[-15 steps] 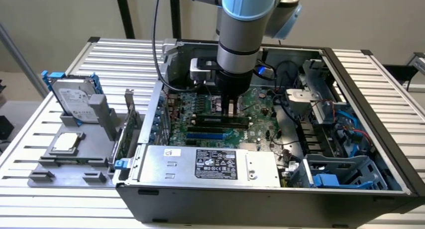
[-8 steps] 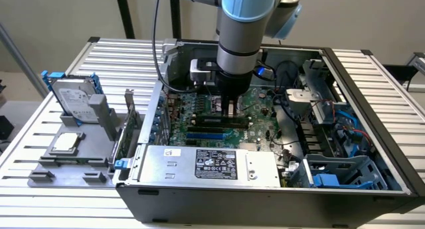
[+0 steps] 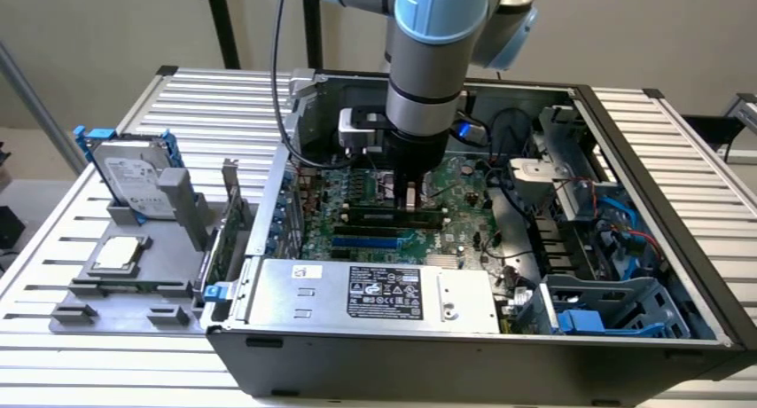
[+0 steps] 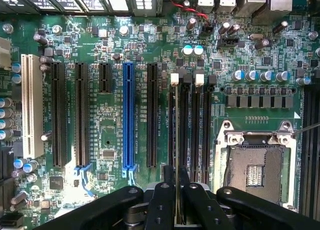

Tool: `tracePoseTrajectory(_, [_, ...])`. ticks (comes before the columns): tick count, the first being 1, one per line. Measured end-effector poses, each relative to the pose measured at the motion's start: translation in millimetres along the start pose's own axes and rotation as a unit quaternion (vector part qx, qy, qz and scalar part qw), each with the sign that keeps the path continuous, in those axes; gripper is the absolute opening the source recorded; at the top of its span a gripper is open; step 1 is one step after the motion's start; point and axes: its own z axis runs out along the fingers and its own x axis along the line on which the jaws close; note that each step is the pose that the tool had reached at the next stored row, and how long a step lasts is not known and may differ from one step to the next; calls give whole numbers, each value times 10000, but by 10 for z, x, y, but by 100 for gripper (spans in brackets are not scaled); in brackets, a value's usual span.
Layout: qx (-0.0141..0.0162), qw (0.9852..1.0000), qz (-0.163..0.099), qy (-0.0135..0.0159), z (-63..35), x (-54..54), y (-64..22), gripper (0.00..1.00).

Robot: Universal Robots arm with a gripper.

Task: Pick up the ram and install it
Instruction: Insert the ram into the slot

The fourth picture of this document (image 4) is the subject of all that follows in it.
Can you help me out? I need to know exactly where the white power connector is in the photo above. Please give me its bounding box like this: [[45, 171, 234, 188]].
[[0, 36, 12, 69]]

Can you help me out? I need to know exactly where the metal rear port block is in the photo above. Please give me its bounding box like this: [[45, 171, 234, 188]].
[[196, 0, 294, 26]]

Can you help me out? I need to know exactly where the black square chip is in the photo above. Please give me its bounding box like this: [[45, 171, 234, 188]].
[[48, 175, 64, 191]]

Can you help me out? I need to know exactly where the long black expansion slot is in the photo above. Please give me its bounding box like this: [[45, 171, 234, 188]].
[[50, 62, 68, 168], [74, 62, 90, 168], [146, 62, 159, 168]]

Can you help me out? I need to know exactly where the black fan header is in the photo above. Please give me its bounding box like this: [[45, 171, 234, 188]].
[[216, 35, 240, 50]]

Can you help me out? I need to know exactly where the metal CPU socket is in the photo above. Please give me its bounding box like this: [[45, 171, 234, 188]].
[[214, 119, 299, 211]]

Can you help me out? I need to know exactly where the blue expansion slot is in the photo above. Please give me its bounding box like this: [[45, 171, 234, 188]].
[[122, 61, 136, 170]]

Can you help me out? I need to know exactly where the black-latch RAM slot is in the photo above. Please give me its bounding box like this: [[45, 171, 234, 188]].
[[203, 74, 218, 187], [180, 73, 193, 182]]

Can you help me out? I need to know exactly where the grey choke row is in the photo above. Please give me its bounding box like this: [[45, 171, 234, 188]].
[[224, 94, 294, 109]]

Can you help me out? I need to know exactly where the white-latch RAM slot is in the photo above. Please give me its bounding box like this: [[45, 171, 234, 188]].
[[167, 73, 180, 171], [191, 73, 205, 185]]

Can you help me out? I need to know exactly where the black RAM slot bank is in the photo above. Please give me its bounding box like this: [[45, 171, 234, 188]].
[[299, 84, 320, 222]]

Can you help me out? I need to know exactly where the silver teal-top capacitor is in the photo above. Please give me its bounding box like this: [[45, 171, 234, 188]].
[[192, 44, 205, 58], [259, 70, 273, 83], [275, 70, 290, 83], [181, 44, 194, 58], [295, 76, 312, 87], [230, 69, 245, 82], [244, 69, 259, 82]]

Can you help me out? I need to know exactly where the green motherboard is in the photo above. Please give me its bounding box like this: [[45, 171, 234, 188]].
[[0, 11, 320, 230]]

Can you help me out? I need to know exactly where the short black expansion slot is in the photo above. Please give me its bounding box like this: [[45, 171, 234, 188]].
[[98, 62, 113, 94]]

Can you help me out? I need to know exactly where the steel locking lever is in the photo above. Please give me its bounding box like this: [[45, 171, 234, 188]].
[[291, 122, 320, 136]]

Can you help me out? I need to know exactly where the red and black wire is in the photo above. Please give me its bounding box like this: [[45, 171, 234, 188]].
[[164, 0, 214, 25]]

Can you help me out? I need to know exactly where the metal PC case frame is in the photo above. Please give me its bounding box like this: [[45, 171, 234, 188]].
[[0, 0, 162, 17]]

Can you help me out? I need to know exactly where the black edge connector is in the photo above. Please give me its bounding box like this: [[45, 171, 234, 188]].
[[0, 213, 25, 229]]

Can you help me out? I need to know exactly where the white PCI expansion slot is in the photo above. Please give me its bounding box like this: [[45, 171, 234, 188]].
[[20, 53, 45, 160]]

